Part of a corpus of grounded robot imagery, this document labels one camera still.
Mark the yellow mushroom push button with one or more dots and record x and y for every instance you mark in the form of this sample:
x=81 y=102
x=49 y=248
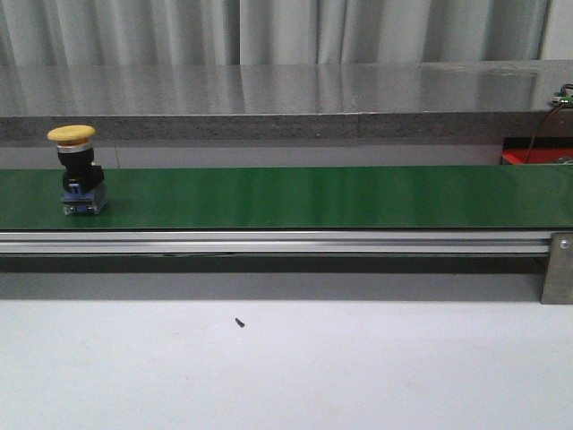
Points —
x=84 y=189

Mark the green conveyor belt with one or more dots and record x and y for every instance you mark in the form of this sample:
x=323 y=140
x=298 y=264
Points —
x=515 y=197

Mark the grey stone counter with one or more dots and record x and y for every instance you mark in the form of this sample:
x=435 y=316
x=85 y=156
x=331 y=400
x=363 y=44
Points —
x=156 y=116

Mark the red plastic bin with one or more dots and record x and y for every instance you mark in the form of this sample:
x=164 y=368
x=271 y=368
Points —
x=546 y=150

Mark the small green circuit board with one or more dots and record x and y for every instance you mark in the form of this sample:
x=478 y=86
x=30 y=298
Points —
x=563 y=96

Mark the white pleated curtain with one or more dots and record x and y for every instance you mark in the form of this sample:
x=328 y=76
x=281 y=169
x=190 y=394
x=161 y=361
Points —
x=268 y=32

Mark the aluminium conveyor frame rail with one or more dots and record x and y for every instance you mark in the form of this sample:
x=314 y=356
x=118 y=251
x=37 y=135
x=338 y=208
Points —
x=281 y=242

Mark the steel conveyor support bracket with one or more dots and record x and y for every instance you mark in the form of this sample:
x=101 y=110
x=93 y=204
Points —
x=558 y=283

